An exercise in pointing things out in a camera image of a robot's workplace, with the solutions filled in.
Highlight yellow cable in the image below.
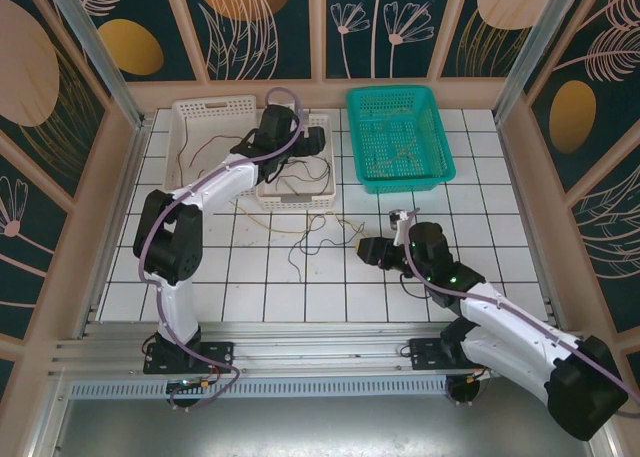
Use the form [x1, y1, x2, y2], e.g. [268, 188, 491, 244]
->
[370, 105, 420, 177]
[233, 199, 306, 237]
[305, 209, 367, 234]

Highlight red cable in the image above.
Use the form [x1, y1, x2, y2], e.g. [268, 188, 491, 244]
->
[177, 116, 190, 181]
[188, 134, 247, 170]

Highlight teal perforated basket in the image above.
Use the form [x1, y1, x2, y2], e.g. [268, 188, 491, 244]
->
[345, 85, 458, 197]

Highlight black cable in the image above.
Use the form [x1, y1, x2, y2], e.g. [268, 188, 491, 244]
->
[286, 220, 365, 282]
[269, 157, 335, 186]
[277, 174, 324, 198]

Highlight large white perforated basket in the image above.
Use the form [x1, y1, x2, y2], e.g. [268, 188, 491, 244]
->
[163, 94, 260, 203]

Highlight small white perforated basket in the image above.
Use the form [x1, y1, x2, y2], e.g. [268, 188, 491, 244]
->
[255, 113, 338, 212]

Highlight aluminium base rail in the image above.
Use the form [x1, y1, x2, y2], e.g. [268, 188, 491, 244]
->
[49, 321, 594, 378]

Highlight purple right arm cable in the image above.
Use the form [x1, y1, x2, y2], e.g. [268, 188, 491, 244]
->
[399, 211, 640, 418]

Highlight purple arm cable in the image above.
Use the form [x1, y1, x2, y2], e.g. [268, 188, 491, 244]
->
[137, 87, 309, 413]
[399, 211, 640, 418]

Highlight aluminium side rail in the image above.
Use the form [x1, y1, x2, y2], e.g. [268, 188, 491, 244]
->
[494, 116, 571, 336]
[74, 119, 154, 341]

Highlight slotted grey cable duct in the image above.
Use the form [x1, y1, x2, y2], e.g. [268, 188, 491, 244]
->
[68, 379, 454, 402]

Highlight aluminium frame post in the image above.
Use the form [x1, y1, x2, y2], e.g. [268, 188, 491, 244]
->
[493, 0, 594, 124]
[41, 0, 151, 131]

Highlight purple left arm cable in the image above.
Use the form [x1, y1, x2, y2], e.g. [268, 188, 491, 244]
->
[137, 87, 309, 413]

